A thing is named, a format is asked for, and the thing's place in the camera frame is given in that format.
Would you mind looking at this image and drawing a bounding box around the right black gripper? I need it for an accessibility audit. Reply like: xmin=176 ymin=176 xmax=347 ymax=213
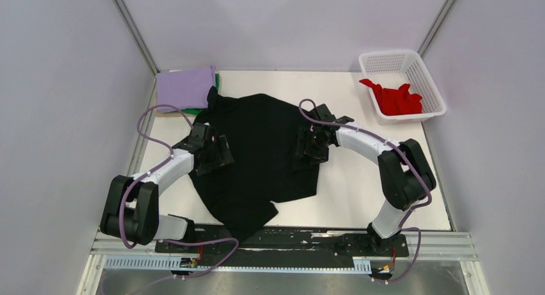
xmin=295 ymin=127 xmax=332 ymax=165

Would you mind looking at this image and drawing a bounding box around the black t shirt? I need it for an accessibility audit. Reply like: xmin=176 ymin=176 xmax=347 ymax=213
xmin=190 ymin=88 xmax=319 ymax=242

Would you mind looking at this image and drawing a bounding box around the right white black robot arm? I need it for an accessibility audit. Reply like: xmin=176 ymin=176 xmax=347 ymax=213
xmin=296 ymin=104 xmax=437 ymax=255

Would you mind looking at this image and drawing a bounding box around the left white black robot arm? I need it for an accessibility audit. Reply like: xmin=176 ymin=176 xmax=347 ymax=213
xmin=100 ymin=123 xmax=234 ymax=252

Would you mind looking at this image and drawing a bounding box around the folded green t shirt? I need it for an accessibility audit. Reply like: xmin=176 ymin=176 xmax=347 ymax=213
xmin=158 ymin=73 xmax=221 ymax=116

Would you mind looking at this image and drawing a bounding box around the folded purple t shirt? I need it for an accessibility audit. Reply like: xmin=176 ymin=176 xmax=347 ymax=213
xmin=157 ymin=65 xmax=216 ymax=110

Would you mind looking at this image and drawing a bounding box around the red t shirt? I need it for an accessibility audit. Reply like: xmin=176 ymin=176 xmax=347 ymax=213
xmin=359 ymin=78 xmax=423 ymax=116

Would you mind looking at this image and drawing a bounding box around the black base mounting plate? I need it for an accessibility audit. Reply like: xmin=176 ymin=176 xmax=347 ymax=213
xmin=155 ymin=224 xmax=409 ymax=269

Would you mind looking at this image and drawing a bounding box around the white plastic basket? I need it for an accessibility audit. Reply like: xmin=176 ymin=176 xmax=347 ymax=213
xmin=358 ymin=49 xmax=447 ymax=125

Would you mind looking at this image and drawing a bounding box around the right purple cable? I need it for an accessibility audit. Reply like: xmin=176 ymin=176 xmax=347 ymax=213
xmin=298 ymin=98 xmax=433 ymax=284

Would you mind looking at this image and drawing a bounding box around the purple cable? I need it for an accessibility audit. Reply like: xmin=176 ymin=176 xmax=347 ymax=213
xmin=118 ymin=104 xmax=242 ymax=281
xmin=298 ymin=98 xmax=433 ymax=284

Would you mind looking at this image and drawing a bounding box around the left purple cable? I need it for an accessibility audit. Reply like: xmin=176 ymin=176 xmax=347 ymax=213
xmin=118 ymin=104 xmax=242 ymax=281

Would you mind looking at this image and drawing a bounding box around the white slotted cable duct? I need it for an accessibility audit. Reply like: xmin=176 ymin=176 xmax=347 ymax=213
xmin=104 ymin=256 xmax=371 ymax=274

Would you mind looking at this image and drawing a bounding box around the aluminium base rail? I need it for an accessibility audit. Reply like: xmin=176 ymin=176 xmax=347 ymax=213
xmin=77 ymin=224 xmax=490 ymax=294

